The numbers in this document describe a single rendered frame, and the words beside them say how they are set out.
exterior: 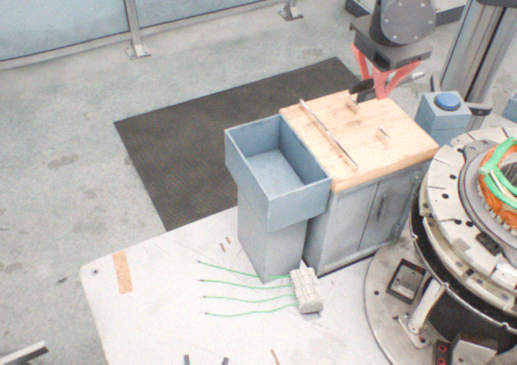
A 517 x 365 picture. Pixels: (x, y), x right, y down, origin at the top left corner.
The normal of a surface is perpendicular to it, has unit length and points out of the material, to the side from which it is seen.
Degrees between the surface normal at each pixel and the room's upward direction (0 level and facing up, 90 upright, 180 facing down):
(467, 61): 90
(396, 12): 93
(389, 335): 0
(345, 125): 0
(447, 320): 0
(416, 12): 93
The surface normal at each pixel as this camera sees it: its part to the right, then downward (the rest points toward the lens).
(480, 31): -0.16, 0.72
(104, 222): 0.04, -0.69
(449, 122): 0.13, 0.72
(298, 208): 0.43, 0.67
